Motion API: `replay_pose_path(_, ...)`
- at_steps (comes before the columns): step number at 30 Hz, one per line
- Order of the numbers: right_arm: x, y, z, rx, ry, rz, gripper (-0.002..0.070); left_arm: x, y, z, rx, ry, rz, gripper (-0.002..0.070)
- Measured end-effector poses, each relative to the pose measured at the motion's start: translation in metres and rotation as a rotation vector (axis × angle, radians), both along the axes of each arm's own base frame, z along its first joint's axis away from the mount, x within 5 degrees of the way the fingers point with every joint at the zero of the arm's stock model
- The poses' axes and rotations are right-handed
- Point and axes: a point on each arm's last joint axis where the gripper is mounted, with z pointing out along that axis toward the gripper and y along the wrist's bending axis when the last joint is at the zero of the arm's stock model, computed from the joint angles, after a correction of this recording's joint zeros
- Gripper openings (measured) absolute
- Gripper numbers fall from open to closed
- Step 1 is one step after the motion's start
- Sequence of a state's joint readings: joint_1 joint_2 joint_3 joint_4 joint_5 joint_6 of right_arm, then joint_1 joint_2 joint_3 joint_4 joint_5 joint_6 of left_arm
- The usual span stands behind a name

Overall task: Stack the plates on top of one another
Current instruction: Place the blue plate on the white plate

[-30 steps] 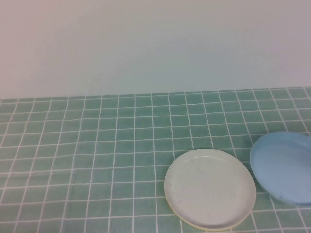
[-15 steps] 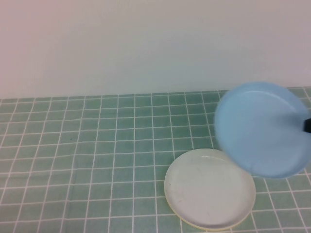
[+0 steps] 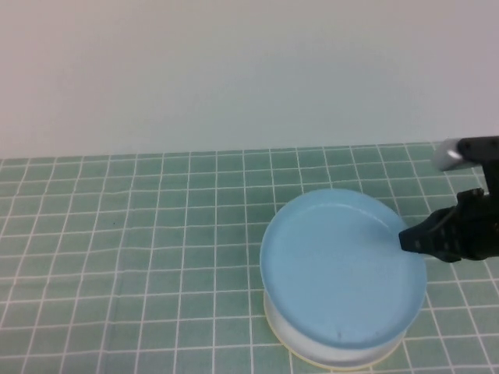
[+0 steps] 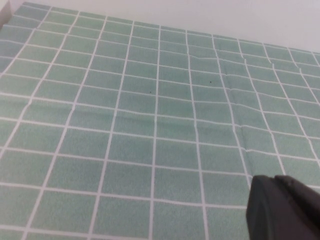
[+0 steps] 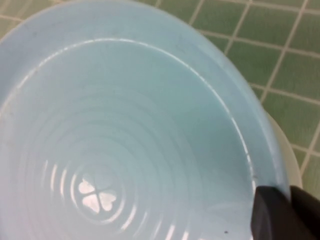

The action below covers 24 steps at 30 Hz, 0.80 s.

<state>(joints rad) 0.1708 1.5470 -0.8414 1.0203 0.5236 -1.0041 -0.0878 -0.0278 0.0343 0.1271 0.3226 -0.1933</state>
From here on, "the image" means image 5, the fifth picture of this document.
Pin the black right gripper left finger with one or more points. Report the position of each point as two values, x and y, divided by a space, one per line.
272 217

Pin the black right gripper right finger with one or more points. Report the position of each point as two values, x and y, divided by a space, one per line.
307 205

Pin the white round plastic plate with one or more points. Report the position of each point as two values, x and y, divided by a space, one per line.
287 155

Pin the light blue round plastic plate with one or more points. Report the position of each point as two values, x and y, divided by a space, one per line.
125 112

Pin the green white-checked tablecloth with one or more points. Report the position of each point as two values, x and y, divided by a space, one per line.
275 62

